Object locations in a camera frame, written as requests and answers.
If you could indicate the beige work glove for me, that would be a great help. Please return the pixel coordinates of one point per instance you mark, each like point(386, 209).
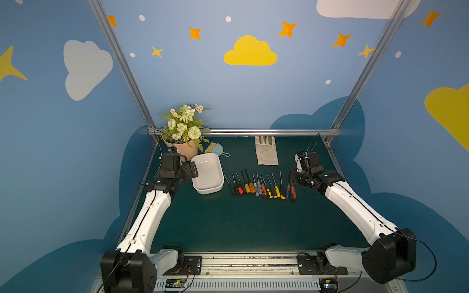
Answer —
point(266, 152)

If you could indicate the black ribbed handle screwdriver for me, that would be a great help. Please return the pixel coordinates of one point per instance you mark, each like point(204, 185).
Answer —
point(233, 191)

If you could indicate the aluminium frame post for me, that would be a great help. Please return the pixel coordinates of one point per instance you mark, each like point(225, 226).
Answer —
point(100, 15)
point(384, 40)

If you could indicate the yellow handle screwdriver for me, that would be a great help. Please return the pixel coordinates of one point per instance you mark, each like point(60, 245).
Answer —
point(246, 184)
point(277, 191)

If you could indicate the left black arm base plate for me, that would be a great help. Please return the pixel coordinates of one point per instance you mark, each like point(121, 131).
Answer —
point(191, 265)

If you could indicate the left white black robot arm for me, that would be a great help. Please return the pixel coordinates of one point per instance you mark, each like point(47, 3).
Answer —
point(130, 268)

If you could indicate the white green artificial flowers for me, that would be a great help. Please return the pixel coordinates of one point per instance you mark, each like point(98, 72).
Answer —
point(183, 126)

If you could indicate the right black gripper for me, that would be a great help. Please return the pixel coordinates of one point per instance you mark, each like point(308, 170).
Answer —
point(303, 178)

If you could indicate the red orange handle screwdriver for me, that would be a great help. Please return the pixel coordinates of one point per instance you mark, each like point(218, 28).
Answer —
point(292, 192)

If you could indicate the right small circuit board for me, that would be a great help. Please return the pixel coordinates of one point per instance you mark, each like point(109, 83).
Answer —
point(328, 285)

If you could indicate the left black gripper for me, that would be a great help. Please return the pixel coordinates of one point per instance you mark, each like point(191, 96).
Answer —
point(190, 170)

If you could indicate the white plastic storage box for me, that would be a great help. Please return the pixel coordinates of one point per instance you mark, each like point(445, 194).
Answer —
point(211, 177)

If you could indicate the left aluminium frame post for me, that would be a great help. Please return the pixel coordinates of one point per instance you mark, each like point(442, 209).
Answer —
point(100, 15)

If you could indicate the black yellow striped screwdriver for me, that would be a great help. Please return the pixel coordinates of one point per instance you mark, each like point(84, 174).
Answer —
point(266, 188)

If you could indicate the blue handle screwdriver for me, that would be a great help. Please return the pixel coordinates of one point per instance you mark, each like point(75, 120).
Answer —
point(288, 189)

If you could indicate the horizontal aluminium frame rail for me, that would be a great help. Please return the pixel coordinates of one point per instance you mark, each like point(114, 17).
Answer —
point(271, 132)

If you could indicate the front aluminium mounting rail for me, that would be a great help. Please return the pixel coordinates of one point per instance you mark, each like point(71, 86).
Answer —
point(268, 272)

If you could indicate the tan flower pot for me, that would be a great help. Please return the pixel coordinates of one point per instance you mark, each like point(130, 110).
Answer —
point(188, 149)

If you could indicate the small circuit board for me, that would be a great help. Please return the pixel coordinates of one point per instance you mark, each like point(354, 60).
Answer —
point(176, 284)
point(328, 285)

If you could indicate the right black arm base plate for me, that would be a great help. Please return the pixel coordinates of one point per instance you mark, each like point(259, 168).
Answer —
point(317, 265)

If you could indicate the right aluminium frame post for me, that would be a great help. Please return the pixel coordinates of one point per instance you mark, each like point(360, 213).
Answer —
point(384, 40)

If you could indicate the left small circuit board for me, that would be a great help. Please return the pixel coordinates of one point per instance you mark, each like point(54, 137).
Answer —
point(176, 284)

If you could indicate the amber handle black-shaft screwdriver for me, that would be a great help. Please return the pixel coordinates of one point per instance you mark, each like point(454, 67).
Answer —
point(251, 185)

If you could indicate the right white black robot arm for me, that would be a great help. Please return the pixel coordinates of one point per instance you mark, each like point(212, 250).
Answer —
point(392, 251)

